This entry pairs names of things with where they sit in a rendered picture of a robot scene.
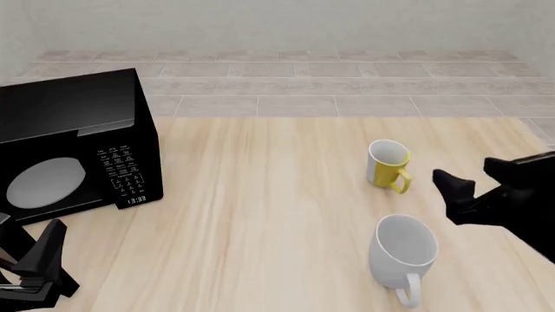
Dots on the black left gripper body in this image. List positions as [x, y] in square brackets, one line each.
[52, 289]

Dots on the black microwave oven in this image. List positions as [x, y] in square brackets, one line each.
[126, 130]

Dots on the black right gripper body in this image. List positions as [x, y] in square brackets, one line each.
[507, 204]

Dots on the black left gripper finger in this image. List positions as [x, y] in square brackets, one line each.
[8, 242]
[45, 256]

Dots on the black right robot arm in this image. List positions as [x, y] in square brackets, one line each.
[539, 242]

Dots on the white round turntable plate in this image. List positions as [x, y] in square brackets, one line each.
[45, 182]

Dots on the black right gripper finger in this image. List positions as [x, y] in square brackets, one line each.
[516, 169]
[455, 188]

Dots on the yellow and white mug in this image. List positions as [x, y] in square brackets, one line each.
[383, 174]

